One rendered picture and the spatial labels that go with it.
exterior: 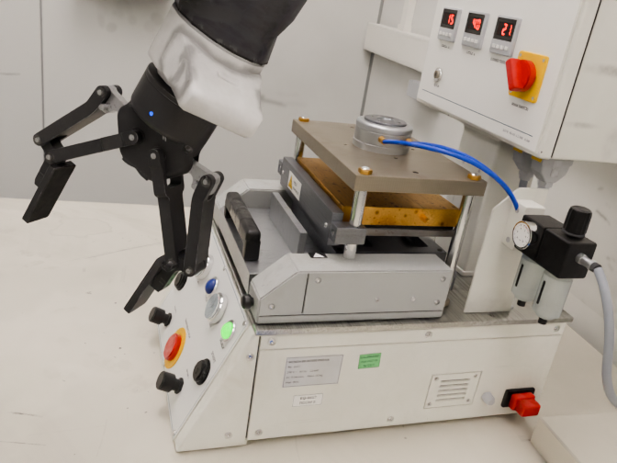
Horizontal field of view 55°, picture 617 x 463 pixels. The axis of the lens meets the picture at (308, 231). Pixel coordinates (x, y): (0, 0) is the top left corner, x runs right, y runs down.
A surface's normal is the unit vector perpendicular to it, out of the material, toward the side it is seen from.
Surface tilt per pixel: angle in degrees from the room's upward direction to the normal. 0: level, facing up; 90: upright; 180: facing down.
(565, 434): 0
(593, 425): 0
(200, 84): 37
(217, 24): 77
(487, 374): 90
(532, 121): 90
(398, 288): 90
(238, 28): 89
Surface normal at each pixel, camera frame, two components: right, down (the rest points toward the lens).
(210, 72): 0.58, -0.51
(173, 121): 0.06, 0.51
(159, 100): -0.28, 0.28
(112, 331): 0.15, -0.91
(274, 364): 0.29, 0.40
